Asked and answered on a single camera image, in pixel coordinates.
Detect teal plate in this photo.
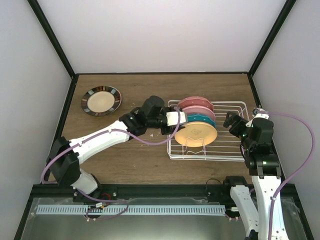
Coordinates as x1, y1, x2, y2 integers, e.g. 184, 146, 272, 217
187, 113, 216, 128

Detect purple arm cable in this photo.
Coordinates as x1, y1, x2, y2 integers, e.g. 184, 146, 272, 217
267, 111, 316, 240
40, 106, 181, 222

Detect slotted grey cable duct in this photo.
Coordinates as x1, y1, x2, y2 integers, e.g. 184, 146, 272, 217
35, 204, 226, 216

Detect yellow plate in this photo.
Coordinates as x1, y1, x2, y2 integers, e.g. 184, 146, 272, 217
174, 121, 218, 148

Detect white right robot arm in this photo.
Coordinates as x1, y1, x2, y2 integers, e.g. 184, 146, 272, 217
222, 111, 289, 240

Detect light pink plate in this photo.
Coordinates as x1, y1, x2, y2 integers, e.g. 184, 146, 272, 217
182, 105, 216, 121

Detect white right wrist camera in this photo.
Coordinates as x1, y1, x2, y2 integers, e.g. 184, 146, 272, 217
245, 107, 269, 128

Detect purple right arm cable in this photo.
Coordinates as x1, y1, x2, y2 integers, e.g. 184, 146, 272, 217
267, 111, 316, 240

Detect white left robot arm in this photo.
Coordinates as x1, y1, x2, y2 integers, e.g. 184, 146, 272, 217
40, 95, 188, 202

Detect dark striped rim plate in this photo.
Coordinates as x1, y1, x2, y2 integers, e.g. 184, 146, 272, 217
80, 85, 122, 117

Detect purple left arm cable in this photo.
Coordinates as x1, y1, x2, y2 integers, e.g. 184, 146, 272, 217
40, 106, 181, 222

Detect black front mounting rail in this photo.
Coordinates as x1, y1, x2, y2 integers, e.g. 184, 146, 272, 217
29, 183, 296, 203

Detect white wire dish rack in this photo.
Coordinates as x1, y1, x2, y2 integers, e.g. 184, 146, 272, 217
167, 101, 250, 162

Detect dark pink scalloped plate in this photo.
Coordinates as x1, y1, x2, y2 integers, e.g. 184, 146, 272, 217
177, 96, 214, 111

